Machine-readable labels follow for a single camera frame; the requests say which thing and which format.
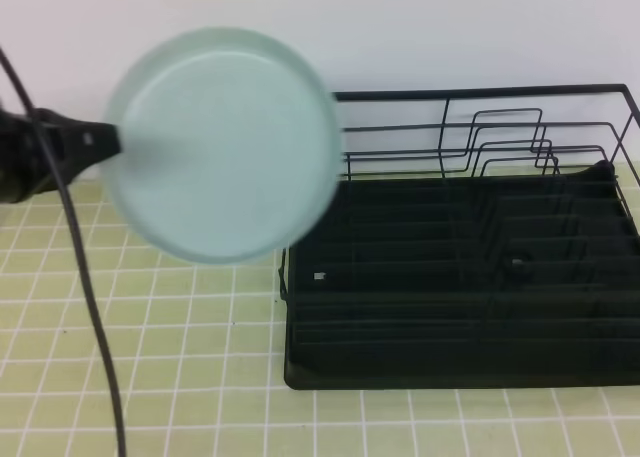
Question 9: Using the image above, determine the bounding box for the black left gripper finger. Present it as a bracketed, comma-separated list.
[60, 121, 122, 163]

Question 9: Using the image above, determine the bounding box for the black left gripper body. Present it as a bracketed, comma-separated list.
[1, 108, 80, 203]

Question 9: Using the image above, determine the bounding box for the light blue round plate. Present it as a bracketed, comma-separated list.
[100, 27, 343, 264]

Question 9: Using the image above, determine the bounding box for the black plastic drip tray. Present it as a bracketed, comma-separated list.
[281, 161, 639, 390]

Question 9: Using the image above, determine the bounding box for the black cable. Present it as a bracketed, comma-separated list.
[0, 44, 127, 457]

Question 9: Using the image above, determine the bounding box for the black wire dish rack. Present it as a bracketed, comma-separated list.
[280, 84, 639, 353]

